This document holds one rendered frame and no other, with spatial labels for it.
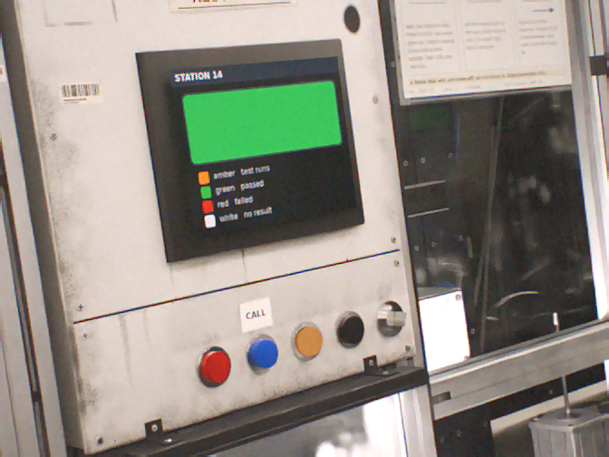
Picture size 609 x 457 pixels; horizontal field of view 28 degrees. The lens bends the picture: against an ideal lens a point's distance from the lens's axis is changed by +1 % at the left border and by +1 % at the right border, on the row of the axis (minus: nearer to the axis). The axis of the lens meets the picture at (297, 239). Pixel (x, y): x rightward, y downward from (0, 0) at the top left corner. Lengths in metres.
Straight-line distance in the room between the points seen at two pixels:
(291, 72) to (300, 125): 0.05
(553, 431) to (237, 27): 0.90
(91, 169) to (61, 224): 0.06
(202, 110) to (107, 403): 0.29
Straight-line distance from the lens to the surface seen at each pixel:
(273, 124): 1.22
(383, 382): 1.29
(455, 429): 2.07
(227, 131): 1.19
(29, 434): 1.12
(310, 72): 1.26
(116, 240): 1.14
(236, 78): 1.20
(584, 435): 1.89
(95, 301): 1.13
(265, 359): 1.23
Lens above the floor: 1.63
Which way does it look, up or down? 5 degrees down
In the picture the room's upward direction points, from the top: 8 degrees counter-clockwise
